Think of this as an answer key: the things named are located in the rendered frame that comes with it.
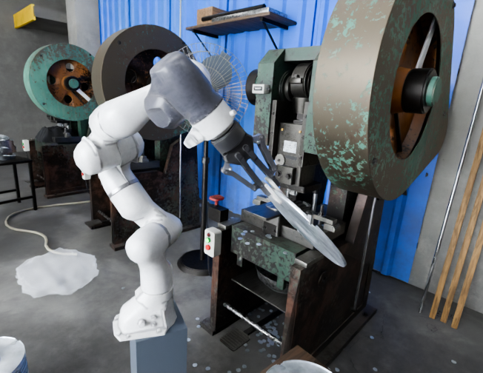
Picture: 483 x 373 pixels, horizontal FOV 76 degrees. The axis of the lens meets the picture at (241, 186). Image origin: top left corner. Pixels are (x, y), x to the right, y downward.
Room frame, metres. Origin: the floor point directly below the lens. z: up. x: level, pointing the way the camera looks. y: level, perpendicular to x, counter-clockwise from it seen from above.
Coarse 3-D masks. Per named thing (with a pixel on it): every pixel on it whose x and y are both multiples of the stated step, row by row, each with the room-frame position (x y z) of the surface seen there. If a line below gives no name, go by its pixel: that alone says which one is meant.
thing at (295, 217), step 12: (276, 192) 0.72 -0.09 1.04; (276, 204) 0.84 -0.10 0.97; (288, 204) 0.69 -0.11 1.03; (288, 216) 0.83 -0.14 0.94; (300, 216) 0.68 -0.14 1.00; (300, 228) 0.83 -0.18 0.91; (312, 228) 0.66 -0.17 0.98; (312, 240) 0.79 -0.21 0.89; (324, 240) 0.64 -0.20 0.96; (324, 252) 0.77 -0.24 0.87; (336, 252) 0.64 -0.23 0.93
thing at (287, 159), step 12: (288, 132) 1.44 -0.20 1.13; (300, 132) 1.39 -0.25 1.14; (288, 144) 1.44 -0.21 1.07; (276, 156) 1.47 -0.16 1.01; (288, 156) 1.43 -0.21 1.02; (288, 168) 1.39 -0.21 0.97; (300, 168) 1.39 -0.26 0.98; (312, 168) 1.45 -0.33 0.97; (288, 180) 1.39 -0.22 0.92; (300, 180) 1.39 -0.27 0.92; (312, 180) 1.46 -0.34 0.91
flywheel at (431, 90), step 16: (432, 16) 1.28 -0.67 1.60; (416, 32) 1.29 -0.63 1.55; (432, 32) 1.26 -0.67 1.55; (416, 48) 1.32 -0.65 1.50; (432, 48) 1.37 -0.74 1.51; (400, 64) 1.21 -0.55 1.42; (416, 64) 1.21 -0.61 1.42; (432, 64) 1.40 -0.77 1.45; (400, 80) 1.15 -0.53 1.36; (416, 80) 1.12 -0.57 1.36; (432, 80) 1.12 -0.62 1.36; (400, 96) 1.14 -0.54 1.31; (416, 96) 1.11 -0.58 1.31; (432, 96) 1.10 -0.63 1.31; (400, 112) 1.29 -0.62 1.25; (416, 112) 1.15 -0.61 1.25; (400, 128) 1.32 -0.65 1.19; (416, 128) 1.39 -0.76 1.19; (416, 144) 1.38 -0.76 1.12
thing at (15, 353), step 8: (0, 344) 1.03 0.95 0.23; (8, 344) 1.03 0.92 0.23; (16, 344) 1.04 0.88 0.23; (0, 352) 0.99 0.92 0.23; (8, 352) 0.99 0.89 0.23; (16, 352) 1.00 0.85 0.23; (24, 352) 0.99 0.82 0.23; (0, 360) 0.95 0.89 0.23; (8, 360) 0.96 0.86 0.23; (16, 360) 0.96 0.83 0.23; (0, 368) 0.92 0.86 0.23; (8, 368) 0.92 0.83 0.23; (16, 368) 0.92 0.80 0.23
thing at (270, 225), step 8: (248, 208) 1.35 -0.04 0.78; (256, 208) 1.35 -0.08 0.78; (264, 208) 1.36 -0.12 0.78; (272, 208) 1.35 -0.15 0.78; (256, 216) 1.27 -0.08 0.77; (264, 216) 1.25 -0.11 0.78; (272, 216) 1.26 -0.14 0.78; (280, 216) 1.34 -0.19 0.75; (264, 224) 1.39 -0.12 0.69; (272, 224) 1.36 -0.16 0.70; (280, 224) 1.34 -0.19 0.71; (272, 232) 1.35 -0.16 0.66; (280, 232) 1.34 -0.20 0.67
